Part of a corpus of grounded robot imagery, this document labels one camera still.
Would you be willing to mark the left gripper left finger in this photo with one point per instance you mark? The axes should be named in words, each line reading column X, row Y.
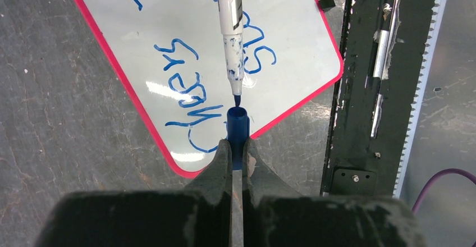
column 197, row 215

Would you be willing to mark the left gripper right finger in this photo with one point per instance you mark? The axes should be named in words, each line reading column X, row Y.
column 275, row 214

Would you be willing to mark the blue marker cap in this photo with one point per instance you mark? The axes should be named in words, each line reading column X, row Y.
column 238, row 130

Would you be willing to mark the pink framed whiteboard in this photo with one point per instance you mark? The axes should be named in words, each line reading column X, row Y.
column 169, row 56

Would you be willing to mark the blue whiteboard marker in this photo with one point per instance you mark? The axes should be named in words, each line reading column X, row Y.
column 232, row 27

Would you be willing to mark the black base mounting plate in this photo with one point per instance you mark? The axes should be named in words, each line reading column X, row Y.
column 382, row 46

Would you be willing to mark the grey slotted cable duct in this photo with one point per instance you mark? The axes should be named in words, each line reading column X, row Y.
column 432, row 32

